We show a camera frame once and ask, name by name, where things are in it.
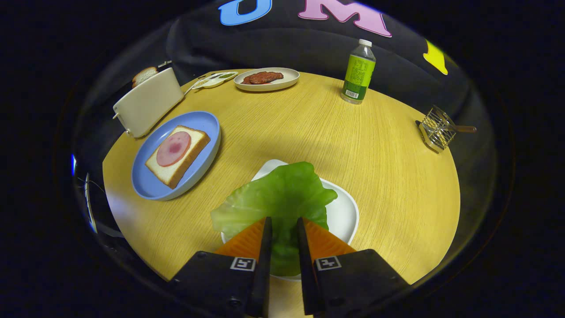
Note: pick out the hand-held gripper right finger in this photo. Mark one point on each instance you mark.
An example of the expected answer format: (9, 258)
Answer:
(305, 274)

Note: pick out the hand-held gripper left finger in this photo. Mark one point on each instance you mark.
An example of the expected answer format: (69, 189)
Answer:
(265, 274)

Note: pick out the green lettuce leaf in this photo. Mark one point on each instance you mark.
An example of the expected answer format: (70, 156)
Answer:
(282, 190)

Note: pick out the plain toast bread slice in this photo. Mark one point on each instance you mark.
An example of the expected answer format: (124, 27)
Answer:
(143, 76)

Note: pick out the white square plate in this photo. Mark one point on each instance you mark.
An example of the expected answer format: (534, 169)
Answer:
(342, 216)

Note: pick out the bread slice under ham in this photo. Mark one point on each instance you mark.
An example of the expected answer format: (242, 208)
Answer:
(198, 139)

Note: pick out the pink ham slice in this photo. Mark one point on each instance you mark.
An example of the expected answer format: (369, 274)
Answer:
(173, 149)

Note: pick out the blue round plate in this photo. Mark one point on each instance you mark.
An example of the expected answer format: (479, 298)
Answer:
(198, 123)

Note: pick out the white side table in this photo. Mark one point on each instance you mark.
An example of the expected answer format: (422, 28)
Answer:
(89, 203)

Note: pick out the brown cooked meat piece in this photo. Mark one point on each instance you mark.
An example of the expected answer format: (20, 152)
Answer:
(249, 80)
(269, 76)

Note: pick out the beige round plate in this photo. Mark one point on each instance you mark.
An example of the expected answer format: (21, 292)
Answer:
(287, 79)

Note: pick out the white divided dish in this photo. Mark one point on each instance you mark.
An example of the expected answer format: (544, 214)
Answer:
(214, 82)

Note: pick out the yellow soybeans pile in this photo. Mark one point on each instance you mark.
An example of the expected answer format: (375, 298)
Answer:
(202, 82)

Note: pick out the green beans pile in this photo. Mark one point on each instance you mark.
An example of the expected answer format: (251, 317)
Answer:
(226, 75)

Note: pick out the white toaster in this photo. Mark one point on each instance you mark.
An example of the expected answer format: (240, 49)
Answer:
(150, 104)

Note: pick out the green label drink bottle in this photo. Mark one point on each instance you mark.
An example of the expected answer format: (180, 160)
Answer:
(358, 75)

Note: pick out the computer monitor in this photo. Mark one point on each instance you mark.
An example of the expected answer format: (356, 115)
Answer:
(73, 164)

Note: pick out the black backdrop cloth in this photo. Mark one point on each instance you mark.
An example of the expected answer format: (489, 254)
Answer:
(287, 48)

